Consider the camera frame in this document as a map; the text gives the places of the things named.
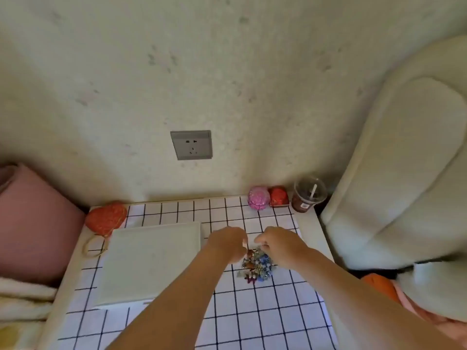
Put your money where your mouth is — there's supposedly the person's left hand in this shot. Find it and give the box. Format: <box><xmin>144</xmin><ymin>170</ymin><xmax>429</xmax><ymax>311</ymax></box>
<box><xmin>201</xmin><ymin>226</ymin><xmax>249</xmax><ymax>267</ymax></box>

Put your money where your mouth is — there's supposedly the person's right hand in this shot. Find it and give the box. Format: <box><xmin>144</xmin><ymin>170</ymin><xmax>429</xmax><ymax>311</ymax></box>
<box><xmin>254</xmin><ymin>226</ymin><xmax>315</xmax><ymax>269</ymax></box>

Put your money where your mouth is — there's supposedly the pile of mixed earrings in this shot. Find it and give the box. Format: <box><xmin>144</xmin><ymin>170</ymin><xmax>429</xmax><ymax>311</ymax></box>
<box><xmin>237</xmin><ymin>247</ymin><xmax>275</xmax><ymax>285</ymax></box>

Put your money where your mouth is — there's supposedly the white wooden jewelry box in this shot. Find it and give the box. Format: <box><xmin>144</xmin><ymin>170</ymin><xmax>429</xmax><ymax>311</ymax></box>
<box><xmin>95</xmin><ymin>222</ymin><xmax>202</xmax><ymax>309</ymax></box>

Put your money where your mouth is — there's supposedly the person's right forearm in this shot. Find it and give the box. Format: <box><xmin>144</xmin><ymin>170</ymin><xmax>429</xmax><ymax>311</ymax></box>
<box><xmin>291</xmin><ymin>247</ymin><xmax>462</xmax><ymax>350</ymax></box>

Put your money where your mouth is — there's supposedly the person's left forearm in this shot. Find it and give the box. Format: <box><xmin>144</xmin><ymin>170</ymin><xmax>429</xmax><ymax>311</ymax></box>
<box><xmin>113</xmin><ymin>249</ymin><xmax>231</xmax><ymax>350</ymax></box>

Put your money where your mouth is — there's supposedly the red faceted gift box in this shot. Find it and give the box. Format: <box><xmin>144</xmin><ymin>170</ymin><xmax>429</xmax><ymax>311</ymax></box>
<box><xmin>269</xmin><ymin>185</ymin><xmax>290</xmax><ymax>208</ymax></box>

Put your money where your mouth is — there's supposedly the pink round trinket box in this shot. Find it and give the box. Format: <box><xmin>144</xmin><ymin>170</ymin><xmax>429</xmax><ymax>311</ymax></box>
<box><xmin>248</xmin><ymin>185</ymin><xmax>271</xmax><ymax>211</ymax></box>

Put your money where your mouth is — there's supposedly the red heart-shaped box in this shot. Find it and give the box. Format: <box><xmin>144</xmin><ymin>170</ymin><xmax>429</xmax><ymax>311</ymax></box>
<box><xmin>85</xmin><ymin>202</ymin><xmax>128</xmax><ymax>237</ymax></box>

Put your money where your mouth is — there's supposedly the clear plastic drink cup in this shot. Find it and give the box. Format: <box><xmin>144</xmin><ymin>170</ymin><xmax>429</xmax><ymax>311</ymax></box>
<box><xmin>293</xmin><ymin>176</ymin><xmax>327</xmax><ymax>214</ymax></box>

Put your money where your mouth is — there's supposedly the white black-grid table cloth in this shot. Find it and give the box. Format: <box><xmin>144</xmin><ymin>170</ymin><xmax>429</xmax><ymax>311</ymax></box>
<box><xmin>58</xmin><ymin>195</ymin><xmax>338</xmax><ymax>350</ymax></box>

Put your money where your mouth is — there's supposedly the orange plush cushion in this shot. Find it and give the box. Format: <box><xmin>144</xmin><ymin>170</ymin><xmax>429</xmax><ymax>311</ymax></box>
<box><xmin>361</xmin><ymin>273</ymin><xmax>402</xmax><ymax>304</ymax></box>

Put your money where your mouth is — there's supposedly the thin gold bangle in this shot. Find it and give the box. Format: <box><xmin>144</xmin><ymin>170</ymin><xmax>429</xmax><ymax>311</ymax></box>
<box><xmin>82</xmin><ymin>233</ymin><xmax>110</xmax><ymax>258</ymax></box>

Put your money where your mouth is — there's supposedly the white padded headboard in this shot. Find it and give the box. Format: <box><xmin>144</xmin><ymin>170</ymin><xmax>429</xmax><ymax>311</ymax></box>
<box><xmin>320</xmin><ymin>34</ymin><xmax>467</xmax><ymax>270</ymax></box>

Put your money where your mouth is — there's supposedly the pink plaid blanket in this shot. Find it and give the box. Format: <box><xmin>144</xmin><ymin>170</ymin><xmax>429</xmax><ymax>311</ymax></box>
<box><xmin>395</xmin><ymin>287</ymin><xmax>467</xmax><ymax>343</ymax></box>

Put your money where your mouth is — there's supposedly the pink rolled mat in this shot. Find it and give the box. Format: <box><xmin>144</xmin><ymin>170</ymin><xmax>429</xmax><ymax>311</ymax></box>
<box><xmin>0</xmin><ymin>163</ymin><xmax>87</xmax><ymax>287</ymax></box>

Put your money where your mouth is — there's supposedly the cream gold floral curtain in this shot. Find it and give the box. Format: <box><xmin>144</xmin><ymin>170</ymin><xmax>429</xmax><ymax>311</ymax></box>
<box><xmin>0</xmin><ymin>277</ymin><xmax>58</xmax><ymax>350</ymax></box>

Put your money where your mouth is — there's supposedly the grey wall socket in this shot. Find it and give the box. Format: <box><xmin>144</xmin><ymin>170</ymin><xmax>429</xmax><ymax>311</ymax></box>
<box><xmin>170</xmin><ymin>130</ymin><xmax>213</xmax><ymax>161</ymax></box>

